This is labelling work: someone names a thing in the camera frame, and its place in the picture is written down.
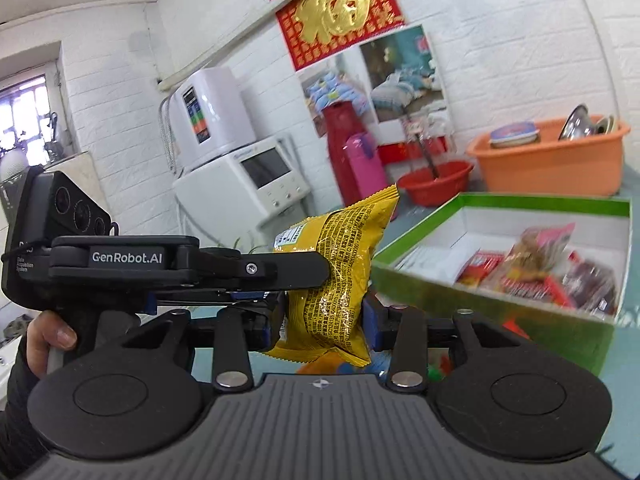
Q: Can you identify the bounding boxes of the orange plastic basin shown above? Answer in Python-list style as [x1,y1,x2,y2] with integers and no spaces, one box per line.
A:
[467,117,632,197]

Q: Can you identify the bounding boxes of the red box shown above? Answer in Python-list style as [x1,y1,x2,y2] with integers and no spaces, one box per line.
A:
[377,139,449,165]

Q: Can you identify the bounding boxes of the metal flexible hose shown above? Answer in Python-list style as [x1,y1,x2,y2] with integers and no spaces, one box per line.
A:
[159,94,179,179]

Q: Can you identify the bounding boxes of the white appliance with screen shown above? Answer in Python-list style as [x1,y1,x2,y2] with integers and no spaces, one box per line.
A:
[172,134,314,252]

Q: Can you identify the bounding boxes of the bedding wall poster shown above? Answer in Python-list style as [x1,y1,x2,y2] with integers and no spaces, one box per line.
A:
[297,23,449,139]

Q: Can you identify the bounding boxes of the teal printed tablecloth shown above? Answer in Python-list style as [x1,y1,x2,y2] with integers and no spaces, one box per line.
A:
[190,170,640,463]

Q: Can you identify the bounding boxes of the metal spoon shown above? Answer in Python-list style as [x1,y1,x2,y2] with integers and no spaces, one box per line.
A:
[419,134,442,181]

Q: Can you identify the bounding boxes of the window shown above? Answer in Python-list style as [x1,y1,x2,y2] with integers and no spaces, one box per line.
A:
[0,73,62,167]

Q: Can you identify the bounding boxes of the red gold wall hanging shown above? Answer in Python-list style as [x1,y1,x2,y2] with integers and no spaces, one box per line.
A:
[264,0,406,72]

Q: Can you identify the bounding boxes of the red thermos jug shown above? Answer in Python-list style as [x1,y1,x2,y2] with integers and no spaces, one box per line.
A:
[322,100,372,207]

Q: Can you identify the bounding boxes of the white water purifier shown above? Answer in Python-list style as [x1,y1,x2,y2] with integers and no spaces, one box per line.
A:
[167,66,257,172]

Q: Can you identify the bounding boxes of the pink seed packet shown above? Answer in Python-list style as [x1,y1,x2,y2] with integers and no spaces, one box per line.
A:
[509,223,577,282]

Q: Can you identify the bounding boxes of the green cardboard box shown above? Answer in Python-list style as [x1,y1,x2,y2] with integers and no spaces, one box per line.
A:
[372,191,632,377]

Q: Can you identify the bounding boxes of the red checkered snack packet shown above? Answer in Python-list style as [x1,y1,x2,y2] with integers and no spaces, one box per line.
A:
[499,267,577,309]

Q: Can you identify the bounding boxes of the pink bottle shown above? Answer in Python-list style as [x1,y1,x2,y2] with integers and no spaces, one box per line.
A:
[346,132,390,202]

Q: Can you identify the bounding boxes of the blue lidded tin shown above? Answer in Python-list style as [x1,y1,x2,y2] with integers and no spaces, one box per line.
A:
[489,122,542,149]

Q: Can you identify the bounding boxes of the glossy yellow snack packet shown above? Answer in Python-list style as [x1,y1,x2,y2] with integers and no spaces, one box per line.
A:
[297,351,374,376]

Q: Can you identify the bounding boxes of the dark red dates packet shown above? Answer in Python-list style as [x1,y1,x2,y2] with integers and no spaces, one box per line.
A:
[561,256,622,317]

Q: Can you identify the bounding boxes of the red plastic basin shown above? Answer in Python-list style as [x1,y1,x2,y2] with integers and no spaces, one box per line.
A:
[396,159,475,207]

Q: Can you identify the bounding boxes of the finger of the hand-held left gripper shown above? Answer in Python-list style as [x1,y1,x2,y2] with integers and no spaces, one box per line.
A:
[197,247,331,292]

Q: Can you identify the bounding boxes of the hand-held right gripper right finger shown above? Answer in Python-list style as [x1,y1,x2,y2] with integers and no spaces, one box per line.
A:
[362,293,527,394]

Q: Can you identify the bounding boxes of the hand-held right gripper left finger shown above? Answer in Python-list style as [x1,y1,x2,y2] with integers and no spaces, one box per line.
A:
[121,304,279,394]

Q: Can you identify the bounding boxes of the yellow snack packet with barcode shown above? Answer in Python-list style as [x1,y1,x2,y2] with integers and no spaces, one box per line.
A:
[264,184,401,367]

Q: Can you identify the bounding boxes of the person's left hand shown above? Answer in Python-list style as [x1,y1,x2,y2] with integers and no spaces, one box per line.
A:
[24,309,79,377]

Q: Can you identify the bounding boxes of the glass pitcher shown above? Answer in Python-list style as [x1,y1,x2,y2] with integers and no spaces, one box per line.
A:
[404,114,454,182]

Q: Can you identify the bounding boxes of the person's left forearm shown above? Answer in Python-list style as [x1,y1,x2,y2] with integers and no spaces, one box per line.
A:
[0,332,52,477]

